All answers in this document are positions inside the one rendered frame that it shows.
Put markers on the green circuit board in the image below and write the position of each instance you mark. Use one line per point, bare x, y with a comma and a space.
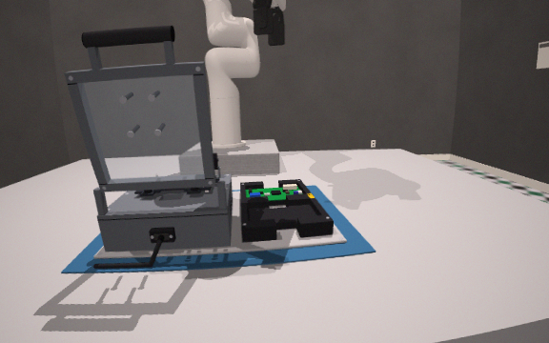
274, 194

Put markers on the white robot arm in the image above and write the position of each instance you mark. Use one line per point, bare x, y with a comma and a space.
222, 64

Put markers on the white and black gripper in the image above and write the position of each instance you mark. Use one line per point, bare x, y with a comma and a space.
266, 22

